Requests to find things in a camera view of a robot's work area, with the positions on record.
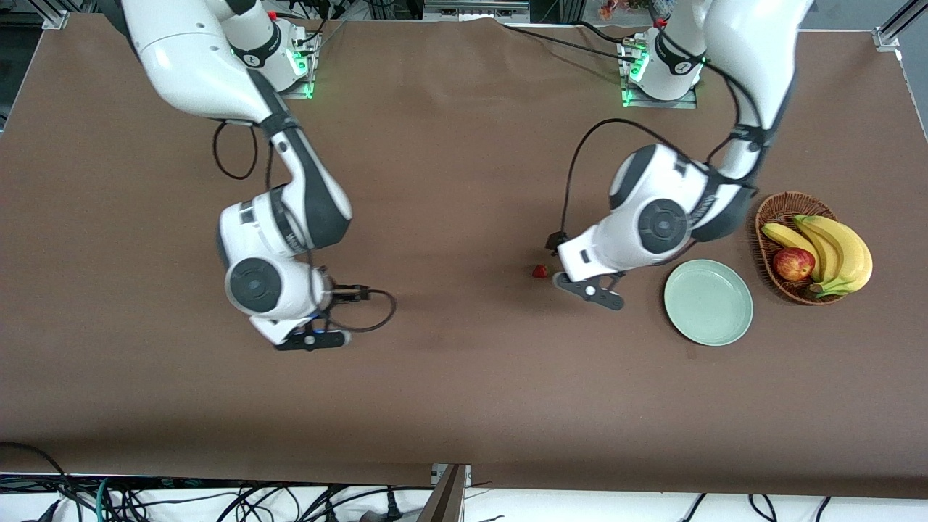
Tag pale green round plate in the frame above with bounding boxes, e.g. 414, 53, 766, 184
663, 259, 754, 347

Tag brown table cover sheet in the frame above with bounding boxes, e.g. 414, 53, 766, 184
0, 13, 928, 501

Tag grey aluminium table profile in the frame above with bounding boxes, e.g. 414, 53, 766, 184
417, 464, 472, 522

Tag grey equipment box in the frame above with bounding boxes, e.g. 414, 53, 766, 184
423, 0, 530, 22

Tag colourful toy items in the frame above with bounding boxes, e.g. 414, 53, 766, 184
598, 0, 679, 21

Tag brown wicker basket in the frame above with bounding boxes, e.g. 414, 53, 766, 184
755, 191, 849, 306

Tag short yellow banana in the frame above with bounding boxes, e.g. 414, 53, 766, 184
761, 223, 825, 283

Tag red apple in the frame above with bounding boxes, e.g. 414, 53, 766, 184
772, 247, 816, 283

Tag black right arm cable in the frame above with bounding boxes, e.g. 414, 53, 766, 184
212, 120, 397, 334

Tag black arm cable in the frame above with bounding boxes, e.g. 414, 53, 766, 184
545, 118, 762, 254
212, 120, 397, 334

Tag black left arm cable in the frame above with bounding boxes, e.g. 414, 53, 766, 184
545, 118, 762, 254

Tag silver aluminium corner bracket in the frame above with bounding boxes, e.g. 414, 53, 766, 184
874, 0, 928, 53

